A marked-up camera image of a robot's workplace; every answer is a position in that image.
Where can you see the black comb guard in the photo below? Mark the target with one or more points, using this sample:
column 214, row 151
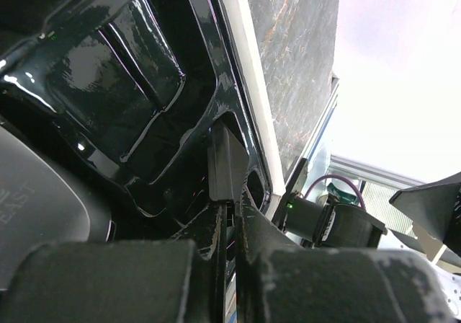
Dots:
column 227, row 165

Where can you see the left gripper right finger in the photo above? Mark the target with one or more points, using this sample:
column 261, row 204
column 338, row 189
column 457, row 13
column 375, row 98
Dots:
column 279, row 281

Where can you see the white clipper kit box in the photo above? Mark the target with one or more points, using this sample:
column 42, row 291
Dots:
column 125, row 94

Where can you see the black silver hair clipper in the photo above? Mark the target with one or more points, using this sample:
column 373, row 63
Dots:
column 43, row 203

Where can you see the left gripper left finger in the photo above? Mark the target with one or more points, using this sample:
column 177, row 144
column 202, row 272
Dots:
column 176, row 280

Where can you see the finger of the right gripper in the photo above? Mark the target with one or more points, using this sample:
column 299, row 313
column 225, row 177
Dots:
column 431, row 206

